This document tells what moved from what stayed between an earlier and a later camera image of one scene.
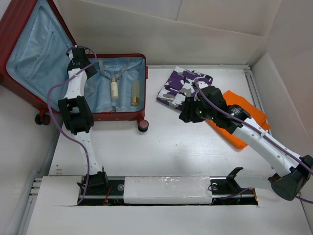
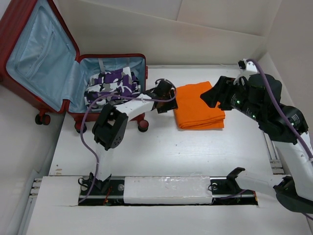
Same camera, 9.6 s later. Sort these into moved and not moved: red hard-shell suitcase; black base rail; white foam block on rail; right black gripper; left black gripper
Moved: right black gripper; left black gripper
Not moved: white foam block on rail; red hard-shell suitcase; black base rail
